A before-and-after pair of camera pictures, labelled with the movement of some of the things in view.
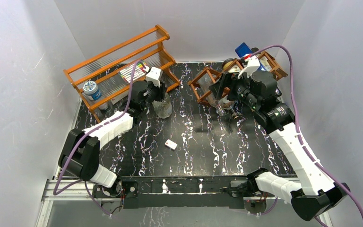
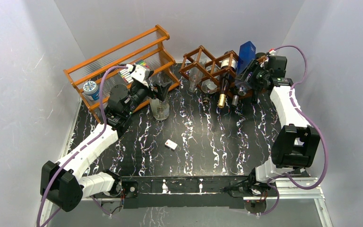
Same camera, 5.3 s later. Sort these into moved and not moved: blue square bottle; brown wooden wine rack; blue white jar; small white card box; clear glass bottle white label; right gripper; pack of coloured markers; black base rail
Moved: blue square bottle; brown wooden wine rack; right gripper
Not moved: pack of coloured markers; black base rail; small white card box; clear glass bottle white label; blue white jar
